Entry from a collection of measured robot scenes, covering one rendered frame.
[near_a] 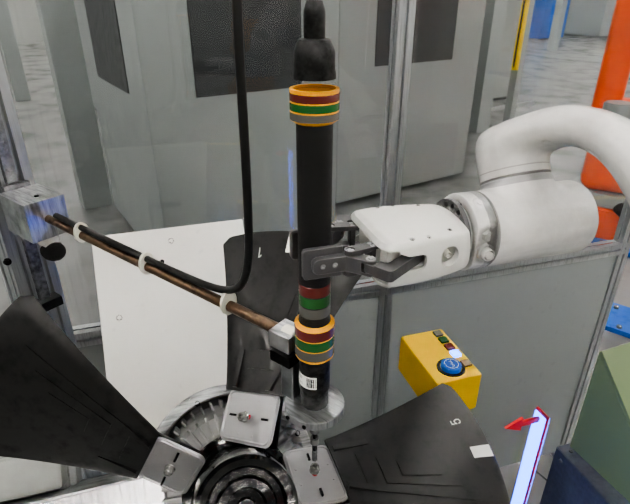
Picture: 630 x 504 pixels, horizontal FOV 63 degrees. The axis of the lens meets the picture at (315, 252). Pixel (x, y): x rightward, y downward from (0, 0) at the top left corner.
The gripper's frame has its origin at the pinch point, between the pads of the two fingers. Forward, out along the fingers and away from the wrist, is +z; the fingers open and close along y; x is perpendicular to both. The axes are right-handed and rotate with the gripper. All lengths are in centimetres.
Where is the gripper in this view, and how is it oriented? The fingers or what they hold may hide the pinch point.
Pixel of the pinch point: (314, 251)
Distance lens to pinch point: 51.4
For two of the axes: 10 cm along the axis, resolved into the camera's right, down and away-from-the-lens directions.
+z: -9.5, 1.3, -2.7
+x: 0.0, -8.9, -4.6
